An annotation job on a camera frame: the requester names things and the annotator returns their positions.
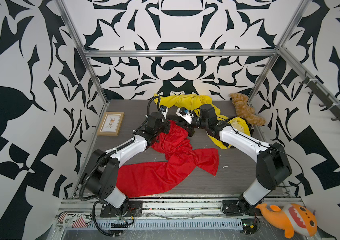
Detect left black corrugated cable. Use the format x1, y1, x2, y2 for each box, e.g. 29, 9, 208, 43
78, 95, 163, 202

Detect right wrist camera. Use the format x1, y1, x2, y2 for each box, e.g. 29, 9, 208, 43
176, 107, 195, 124

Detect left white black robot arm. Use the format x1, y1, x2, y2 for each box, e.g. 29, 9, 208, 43
78, 112, 171, 209

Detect white cable duct strip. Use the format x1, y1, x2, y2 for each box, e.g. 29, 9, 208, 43
98, 219, 243, 231

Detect yellow trousers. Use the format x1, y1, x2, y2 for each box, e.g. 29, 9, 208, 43
153, 93, 252, 150

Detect small green circuit board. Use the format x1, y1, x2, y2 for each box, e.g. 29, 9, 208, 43
241, 220, 258, 236

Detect black leather belt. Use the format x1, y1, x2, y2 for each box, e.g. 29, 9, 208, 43
166, 115, 185, 122

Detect black belt on yellow trousers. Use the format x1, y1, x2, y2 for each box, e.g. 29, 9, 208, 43
227, 117, 254, 137

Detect wooden framed picture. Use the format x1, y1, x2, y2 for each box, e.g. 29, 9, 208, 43
97, 112, 125, 136

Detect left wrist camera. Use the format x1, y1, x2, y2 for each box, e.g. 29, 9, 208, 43
159, 105, 168, 119

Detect red white printed box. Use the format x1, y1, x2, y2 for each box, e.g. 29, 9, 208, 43
57, 212, 92, 228

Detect red trousers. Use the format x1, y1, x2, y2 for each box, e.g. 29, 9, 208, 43
117, 121, 219, 198

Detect orange shark plush toy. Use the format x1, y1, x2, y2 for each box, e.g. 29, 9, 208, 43
256, 203, 318, 239

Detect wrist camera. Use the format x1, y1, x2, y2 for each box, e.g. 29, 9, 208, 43
176, 107, 195, 124
159, 105, 168, 119

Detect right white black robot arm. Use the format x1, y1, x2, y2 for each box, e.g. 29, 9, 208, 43
176, 104, 292, 214

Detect brown teddy bear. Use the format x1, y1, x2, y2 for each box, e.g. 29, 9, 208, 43
230, 93, 266, 126

